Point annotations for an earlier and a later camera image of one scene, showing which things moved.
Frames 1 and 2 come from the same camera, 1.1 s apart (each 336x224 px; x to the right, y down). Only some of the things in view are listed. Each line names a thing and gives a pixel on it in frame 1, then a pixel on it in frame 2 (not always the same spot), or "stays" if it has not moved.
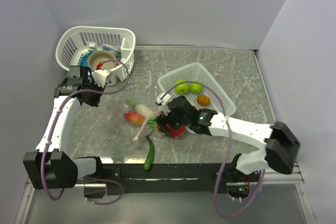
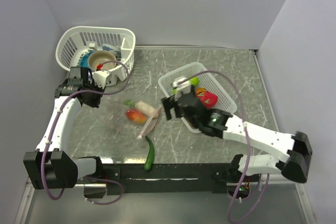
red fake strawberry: (174, 132) -> (209, 99)
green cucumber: (149, 157) stays
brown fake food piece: (203, 100) -> (200, 89)
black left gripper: (94, 102) stays
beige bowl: (101, 56) stays
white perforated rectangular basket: (193, 83) stays
